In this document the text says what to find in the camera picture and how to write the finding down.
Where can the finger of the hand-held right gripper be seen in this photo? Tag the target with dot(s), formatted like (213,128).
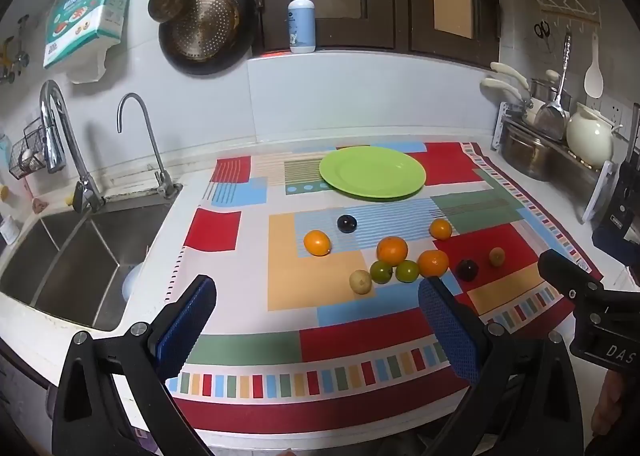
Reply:
(565,273)

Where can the thin gooseneck tap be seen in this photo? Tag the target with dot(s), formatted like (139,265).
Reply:
(150,135)

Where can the metal tongs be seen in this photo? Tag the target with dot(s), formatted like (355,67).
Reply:
(565,60)

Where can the white rice paddle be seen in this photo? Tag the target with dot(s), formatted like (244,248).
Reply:
(594,78)

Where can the small brass saucepan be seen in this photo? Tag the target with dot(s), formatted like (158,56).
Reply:
(171,3)

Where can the black scissors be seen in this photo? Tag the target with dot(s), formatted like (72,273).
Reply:
(542,33)

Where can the green citrus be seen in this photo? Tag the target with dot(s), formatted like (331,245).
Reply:
(407,271)
(382,272)

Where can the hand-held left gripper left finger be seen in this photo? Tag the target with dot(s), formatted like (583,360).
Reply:
(182,326)

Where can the green plate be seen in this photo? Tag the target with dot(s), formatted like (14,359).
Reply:
(372,173)

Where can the dark plum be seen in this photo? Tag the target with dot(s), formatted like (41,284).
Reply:
(467,270)
(346,224)

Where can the small round orange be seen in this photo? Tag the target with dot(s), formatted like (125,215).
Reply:
(440,229)

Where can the small metal wall hooks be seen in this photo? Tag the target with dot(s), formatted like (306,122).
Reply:
(12,55)

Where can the large chrome tap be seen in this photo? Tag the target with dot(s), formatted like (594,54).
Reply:
(52,135)

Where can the beige round fruit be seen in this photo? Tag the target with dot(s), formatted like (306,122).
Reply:
(360,282)

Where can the large steel pot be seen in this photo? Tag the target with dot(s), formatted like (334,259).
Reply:
(525,150)

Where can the steel sink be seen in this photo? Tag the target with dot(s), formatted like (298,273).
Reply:
(75,256)

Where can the metal scoop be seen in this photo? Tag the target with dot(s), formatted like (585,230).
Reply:
(551,120)

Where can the oval orange citrus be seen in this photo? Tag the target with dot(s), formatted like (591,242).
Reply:
(317,242)

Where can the colourful patterned tablecloth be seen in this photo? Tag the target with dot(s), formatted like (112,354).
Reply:
(330,341)

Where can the white dish rack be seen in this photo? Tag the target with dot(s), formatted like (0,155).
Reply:
(597,196)

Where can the white ceramic pot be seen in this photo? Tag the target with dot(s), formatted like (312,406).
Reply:
(590,135)

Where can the small steel pot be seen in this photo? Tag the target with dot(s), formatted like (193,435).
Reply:
(542,88)

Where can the black frying pan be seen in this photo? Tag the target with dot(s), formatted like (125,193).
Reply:
(247,25)

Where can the white blue pump bottle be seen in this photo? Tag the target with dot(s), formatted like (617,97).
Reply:
(302,23)

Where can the person's right hand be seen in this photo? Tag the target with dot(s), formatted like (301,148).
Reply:
(615,403)

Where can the brass perforated colander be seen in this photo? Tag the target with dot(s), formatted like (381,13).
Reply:
(210,28)

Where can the yellow brown round fruit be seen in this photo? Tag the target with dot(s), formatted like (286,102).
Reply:
(496,256)

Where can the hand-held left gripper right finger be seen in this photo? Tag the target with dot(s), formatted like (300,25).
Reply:
(452,331)

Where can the white wall socket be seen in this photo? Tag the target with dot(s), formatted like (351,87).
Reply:
(617,113)

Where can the green white paper towel pack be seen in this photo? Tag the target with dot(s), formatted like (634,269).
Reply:
(85,10)

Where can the white bowl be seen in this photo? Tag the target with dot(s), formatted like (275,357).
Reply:
(131,281)

